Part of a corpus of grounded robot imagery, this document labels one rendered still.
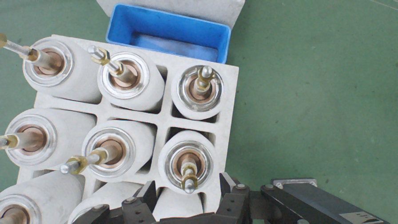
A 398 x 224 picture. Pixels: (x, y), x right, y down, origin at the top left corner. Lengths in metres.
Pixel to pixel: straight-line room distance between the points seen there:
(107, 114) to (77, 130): 0.06
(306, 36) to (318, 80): 0.16
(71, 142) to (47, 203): 0.09
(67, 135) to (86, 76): 0.10
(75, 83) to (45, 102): 0.12
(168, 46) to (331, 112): 0.59
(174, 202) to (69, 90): 0.25
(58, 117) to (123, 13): 0.32
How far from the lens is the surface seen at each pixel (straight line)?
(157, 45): 0.56
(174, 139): 0.25
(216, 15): 0.48
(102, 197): 0.31
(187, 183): 0.17
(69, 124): 0.33
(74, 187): 0.39
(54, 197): 0.36
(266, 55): 0.61
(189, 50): 0.55
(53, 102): 0.41
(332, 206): 0.50
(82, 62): 0.32
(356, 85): 0.79
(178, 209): 0.29
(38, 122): 0.33
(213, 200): 0.36
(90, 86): 0.34
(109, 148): 0.26
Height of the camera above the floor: 0.50
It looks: 84 degrees down
